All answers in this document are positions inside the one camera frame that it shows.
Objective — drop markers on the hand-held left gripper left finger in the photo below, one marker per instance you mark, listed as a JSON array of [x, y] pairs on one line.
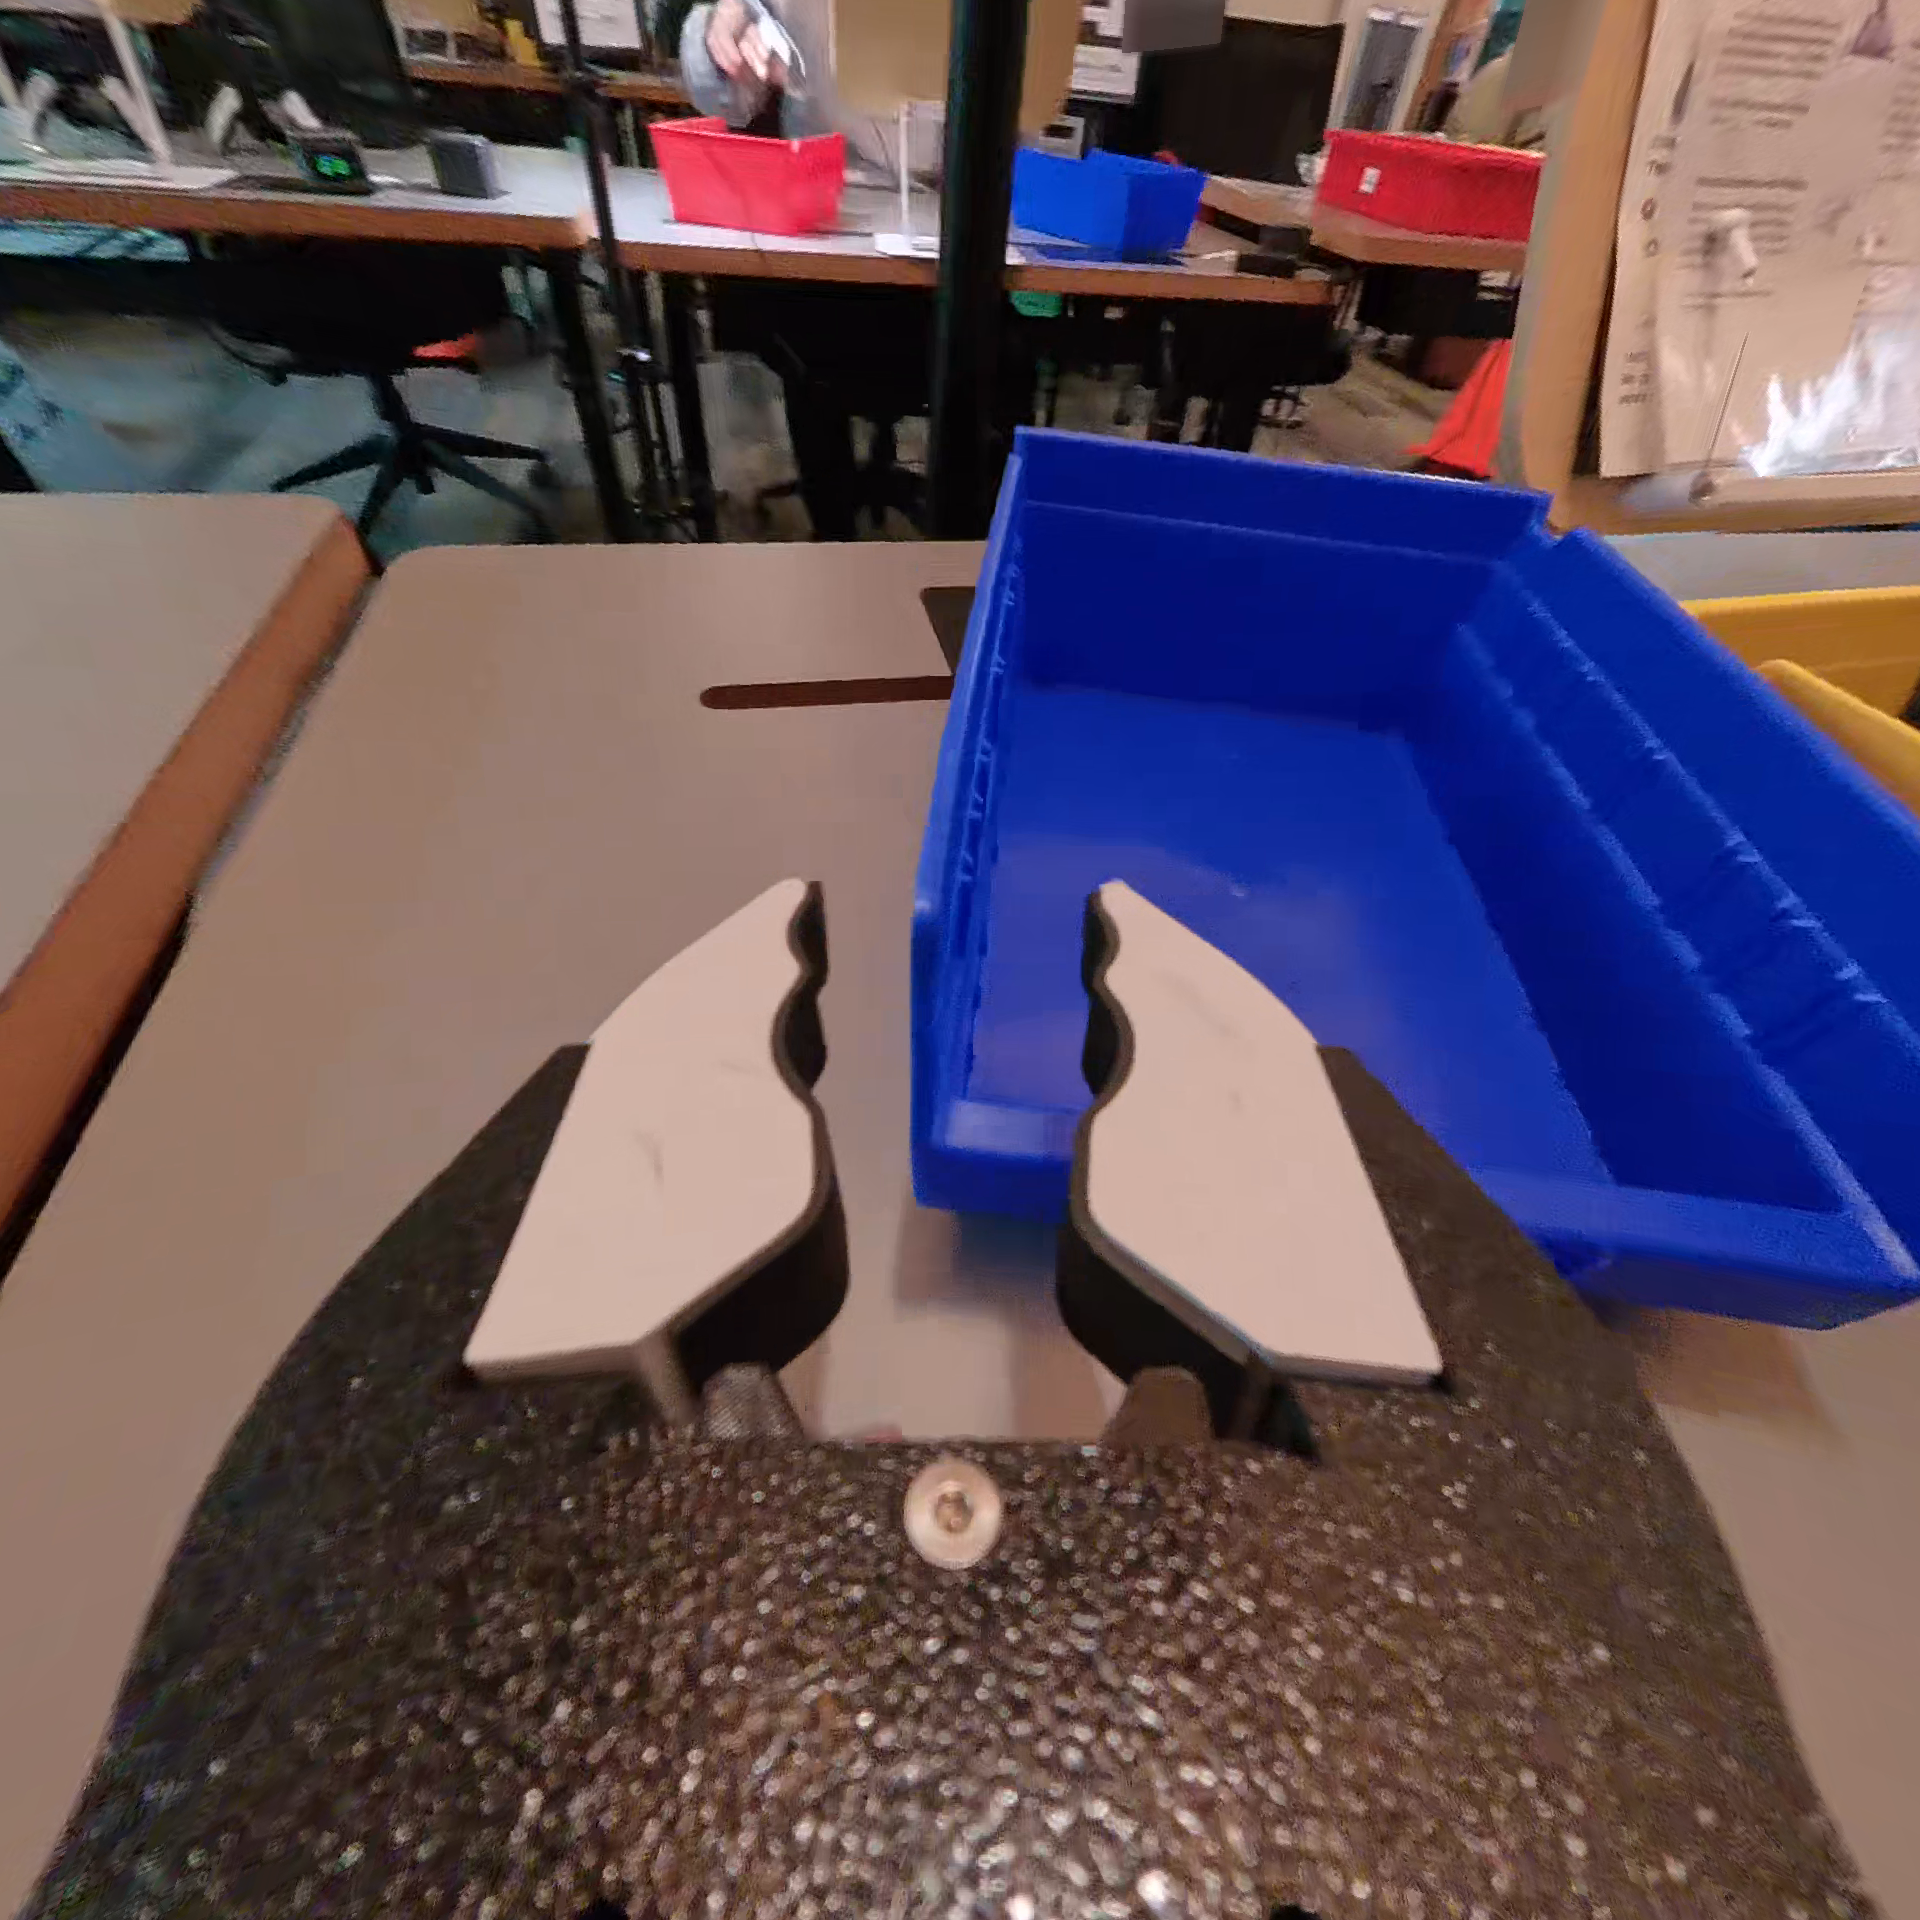
[[676, 1155]]

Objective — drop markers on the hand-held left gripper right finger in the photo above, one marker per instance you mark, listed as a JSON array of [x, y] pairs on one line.
[[1246, 1171]]

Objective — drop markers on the yellow plastic bin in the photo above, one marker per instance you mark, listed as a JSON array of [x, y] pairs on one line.
[[1846, 705]]

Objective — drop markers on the black office chair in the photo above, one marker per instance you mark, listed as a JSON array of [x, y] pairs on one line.
[[399, 435]]

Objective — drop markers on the orange cone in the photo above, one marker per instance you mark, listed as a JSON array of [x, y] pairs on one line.
[[1472, 419]]

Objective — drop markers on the black pole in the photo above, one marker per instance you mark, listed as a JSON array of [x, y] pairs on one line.
[[983, 300]]

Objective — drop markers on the wooden instruction board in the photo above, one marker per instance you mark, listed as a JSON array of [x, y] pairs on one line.
[[1560, 300]]

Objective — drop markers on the grey work table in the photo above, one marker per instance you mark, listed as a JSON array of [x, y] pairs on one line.
[[450, 210], [901, 254]]

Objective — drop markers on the black tripod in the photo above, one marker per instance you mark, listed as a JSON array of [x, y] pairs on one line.
[[601, 226]]

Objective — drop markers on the small blue plastic bin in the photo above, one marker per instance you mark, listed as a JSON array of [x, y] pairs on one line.
[[1111, 203]]

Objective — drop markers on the red plastic bin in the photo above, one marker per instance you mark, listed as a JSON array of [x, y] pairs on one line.
[[750, 180], [1425, 188]]

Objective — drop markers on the dark grey box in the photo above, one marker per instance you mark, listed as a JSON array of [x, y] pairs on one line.
[[466, 165]]

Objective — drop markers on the black digital clock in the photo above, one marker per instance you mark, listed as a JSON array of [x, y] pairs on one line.
[[331, 162]]

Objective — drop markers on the printed instruction sheet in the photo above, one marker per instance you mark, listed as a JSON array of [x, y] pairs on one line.
[[1770, 226]]

